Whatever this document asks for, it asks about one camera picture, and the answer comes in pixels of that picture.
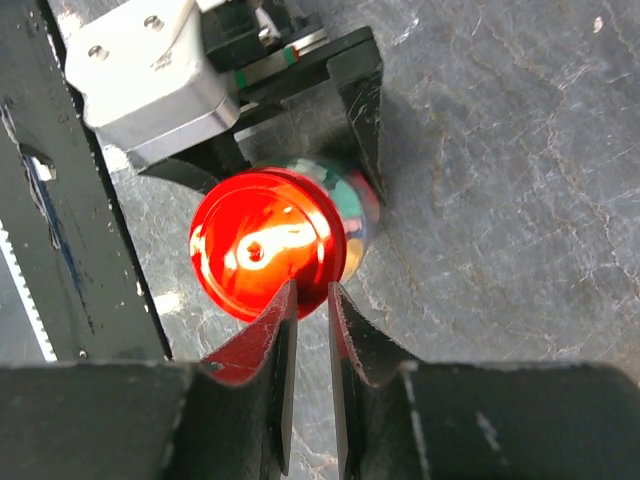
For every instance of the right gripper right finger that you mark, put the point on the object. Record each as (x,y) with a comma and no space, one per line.
(372,413)

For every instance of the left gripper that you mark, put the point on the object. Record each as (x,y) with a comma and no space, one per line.
(268,55)

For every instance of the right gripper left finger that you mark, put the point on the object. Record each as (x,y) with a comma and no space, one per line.
(256,370)

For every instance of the red round lid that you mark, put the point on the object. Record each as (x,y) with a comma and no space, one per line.
(261,228)

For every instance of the clear glass jar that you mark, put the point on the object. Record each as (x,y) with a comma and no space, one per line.
(354,198)

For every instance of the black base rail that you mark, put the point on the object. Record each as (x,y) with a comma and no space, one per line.
(59,205)

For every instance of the grey cable duct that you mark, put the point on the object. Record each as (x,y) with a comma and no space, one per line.
(31,310)

